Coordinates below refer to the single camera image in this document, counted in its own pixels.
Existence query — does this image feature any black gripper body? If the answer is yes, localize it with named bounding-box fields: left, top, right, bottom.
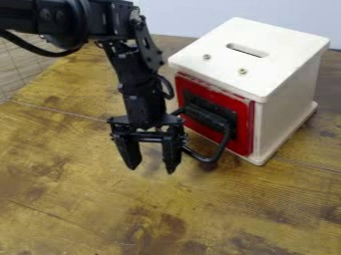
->
left=107, top=98, right=185, bottom=146

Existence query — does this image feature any black drawer handle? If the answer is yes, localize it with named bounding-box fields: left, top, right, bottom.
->
left=170, top=89, right=238, bottom=164

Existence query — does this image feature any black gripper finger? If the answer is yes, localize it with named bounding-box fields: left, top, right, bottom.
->
left=114, top=134, right=143, bottom=170
left=163, top=127, right=185, bottom=174

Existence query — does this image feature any red drawer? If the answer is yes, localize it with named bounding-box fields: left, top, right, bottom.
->
left=174, top=73, right=254, bottom=156

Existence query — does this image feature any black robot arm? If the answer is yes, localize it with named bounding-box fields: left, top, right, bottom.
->
left=0, top=0, right=185, bottom=172

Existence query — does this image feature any white wooden drawer box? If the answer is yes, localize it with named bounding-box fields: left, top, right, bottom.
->
left=169, top=17, right=331, bottom=165

